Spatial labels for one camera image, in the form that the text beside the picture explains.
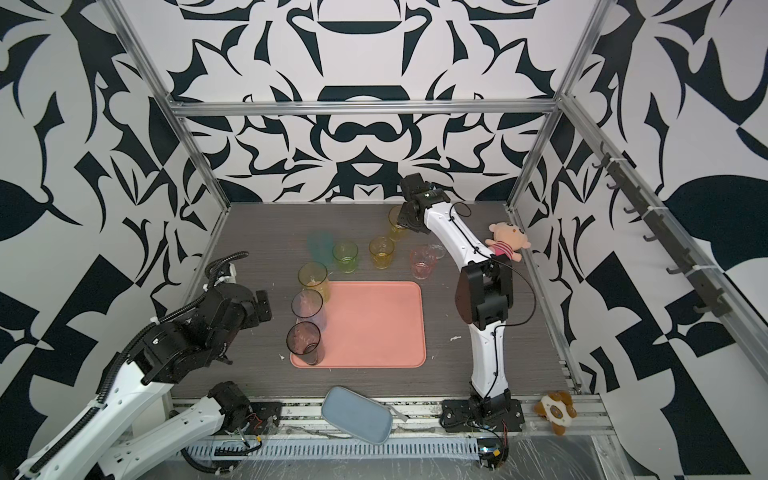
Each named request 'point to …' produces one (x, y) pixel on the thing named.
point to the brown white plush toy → (558, 408)
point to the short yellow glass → (381, 249)
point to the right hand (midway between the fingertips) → (410, 217)
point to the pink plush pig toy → (508, 240)
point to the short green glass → (346, 254)
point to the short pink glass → (423, 257)
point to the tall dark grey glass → (304, 340)
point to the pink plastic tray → (373, 325)
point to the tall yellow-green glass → (314, 276)
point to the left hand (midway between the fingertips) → (248, 292)
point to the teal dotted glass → (320, 245)
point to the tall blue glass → (307, 306)
